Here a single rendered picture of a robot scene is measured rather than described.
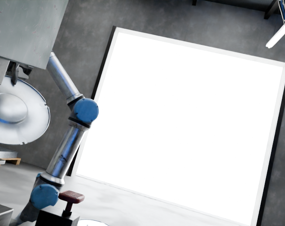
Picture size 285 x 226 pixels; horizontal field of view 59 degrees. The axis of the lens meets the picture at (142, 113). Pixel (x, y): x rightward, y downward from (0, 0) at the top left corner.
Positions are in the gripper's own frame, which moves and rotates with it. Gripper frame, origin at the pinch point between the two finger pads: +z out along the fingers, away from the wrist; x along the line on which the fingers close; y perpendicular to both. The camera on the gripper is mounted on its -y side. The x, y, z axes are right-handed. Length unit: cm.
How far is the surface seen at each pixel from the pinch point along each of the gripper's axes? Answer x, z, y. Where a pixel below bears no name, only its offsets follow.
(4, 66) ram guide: -22.4, 22.2, -12.5
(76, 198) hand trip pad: -13, 52, 10
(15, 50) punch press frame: -33.6, 31.0, -15.3
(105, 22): 98, -422, 250
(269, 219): 83, 26, 497
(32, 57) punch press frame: -31.7, 27.5, -10.3
